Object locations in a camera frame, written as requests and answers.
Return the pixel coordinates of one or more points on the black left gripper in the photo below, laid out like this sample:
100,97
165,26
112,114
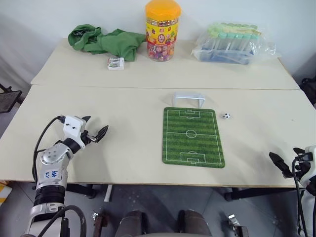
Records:
87,137

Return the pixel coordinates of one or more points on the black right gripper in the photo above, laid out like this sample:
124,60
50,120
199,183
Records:
302,168

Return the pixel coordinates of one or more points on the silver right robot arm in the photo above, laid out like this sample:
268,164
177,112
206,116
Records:
310,212

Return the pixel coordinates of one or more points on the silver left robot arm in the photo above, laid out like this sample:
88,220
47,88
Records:
50,158

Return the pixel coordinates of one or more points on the tiny soccer ball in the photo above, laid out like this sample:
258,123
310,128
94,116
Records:
226,116

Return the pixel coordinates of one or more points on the green soccer field mat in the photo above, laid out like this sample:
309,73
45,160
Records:
192,145

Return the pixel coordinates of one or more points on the small white printed box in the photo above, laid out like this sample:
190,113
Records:
116,63

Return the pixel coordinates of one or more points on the white table leg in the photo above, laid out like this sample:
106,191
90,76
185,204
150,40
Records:
108,193

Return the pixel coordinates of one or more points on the black bag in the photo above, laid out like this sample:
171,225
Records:
309,91

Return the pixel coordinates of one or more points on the crumpled green cloth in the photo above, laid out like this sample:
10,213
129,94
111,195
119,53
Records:
116,44

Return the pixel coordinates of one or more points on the metal caster wheel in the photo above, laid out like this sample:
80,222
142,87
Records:
100,221
238,225

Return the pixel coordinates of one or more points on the black mesh stand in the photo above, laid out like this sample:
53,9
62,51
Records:
7,98

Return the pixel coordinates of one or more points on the dark rounded shape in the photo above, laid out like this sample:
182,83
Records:
193,224
130,224

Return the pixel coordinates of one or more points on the candy jar with orange lid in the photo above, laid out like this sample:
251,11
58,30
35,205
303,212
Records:
161,37

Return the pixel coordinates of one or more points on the yellow white object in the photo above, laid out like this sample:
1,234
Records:
4,193

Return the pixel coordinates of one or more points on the plastic bag of test tubes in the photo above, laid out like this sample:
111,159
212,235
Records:
229,47

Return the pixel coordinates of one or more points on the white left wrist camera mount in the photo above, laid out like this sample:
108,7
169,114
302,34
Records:
72,127

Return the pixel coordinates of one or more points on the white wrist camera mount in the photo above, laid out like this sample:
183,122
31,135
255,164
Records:
72,127
311,151

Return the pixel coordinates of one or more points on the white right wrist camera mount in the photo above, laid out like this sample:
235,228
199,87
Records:
311,151

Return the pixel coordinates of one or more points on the black table leg frame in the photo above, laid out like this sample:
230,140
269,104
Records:
259,193
82,190

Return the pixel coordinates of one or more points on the small white goal frame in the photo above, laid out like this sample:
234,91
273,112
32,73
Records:
188,95

